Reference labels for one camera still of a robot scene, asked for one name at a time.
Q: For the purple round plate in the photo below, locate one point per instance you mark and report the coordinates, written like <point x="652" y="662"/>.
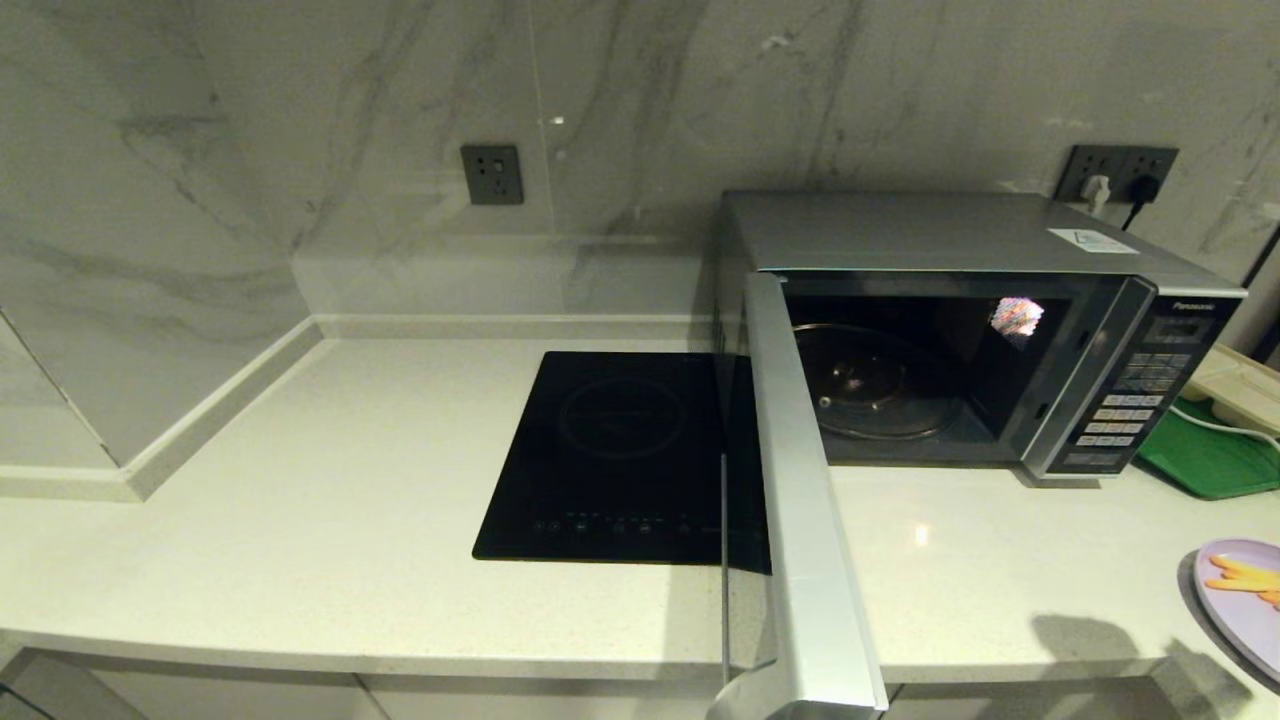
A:
<point x="1250" y="625"/>

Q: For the silver microwave oven body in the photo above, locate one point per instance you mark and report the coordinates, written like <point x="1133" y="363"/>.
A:
<point x="900" y="230"/>

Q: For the black induction cooktop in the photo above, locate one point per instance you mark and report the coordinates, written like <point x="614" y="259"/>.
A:
<point x="610" y="450"/>

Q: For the beige drawer front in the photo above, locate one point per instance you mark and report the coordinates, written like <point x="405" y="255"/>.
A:
<point x="550" y="705"/>

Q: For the white power plug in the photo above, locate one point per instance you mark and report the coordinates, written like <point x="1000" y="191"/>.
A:
<point x="1097" y="192"/>

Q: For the beige cabinet door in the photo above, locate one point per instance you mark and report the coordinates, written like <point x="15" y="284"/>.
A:
<point x="240" y="700"/>
<point x="1020" y="707"/>

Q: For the green plastic tray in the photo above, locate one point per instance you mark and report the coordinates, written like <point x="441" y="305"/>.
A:
<point x="1210" y="465"/>

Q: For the cream power strip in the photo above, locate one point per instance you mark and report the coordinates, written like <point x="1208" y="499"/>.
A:
<point x="1245" y="390"/>

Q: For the angled grey cabinet panel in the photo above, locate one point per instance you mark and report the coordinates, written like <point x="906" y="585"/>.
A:
<point x="50" y="695"/>

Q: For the dark grey wall socket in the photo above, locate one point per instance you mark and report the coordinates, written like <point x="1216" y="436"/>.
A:
<point x="1158" y="162"/>
<point x="491" y="175"/>
<point x="1075" y="162"/>

